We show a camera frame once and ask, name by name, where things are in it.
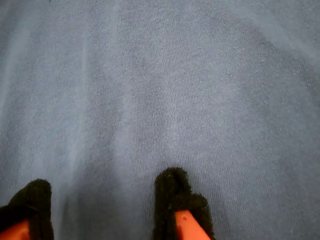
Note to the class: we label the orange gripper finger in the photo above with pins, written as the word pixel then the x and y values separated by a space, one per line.
pixel 30 200
pixel 185 197

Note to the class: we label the blue printed T-shirt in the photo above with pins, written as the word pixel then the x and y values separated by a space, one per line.
pixel 160 87

